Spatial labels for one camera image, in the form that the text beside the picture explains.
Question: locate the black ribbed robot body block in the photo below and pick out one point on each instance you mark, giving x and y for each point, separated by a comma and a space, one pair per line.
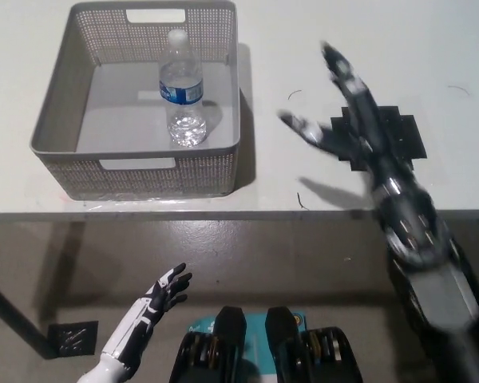
287, 351
223, 351

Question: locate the clear plastic water bottle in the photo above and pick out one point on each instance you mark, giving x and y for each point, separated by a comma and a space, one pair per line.
181, 91

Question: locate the black floor tape patch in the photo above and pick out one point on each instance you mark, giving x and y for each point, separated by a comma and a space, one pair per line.
74, 338

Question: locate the grey perforated plastic basket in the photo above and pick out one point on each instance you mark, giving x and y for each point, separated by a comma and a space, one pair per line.
60, 119

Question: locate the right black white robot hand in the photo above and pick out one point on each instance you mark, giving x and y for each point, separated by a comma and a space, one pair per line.
367, 127

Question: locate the dark metal table leg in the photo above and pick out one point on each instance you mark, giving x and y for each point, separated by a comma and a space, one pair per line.
16, 315

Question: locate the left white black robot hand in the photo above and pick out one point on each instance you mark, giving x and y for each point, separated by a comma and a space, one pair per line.
143, 315

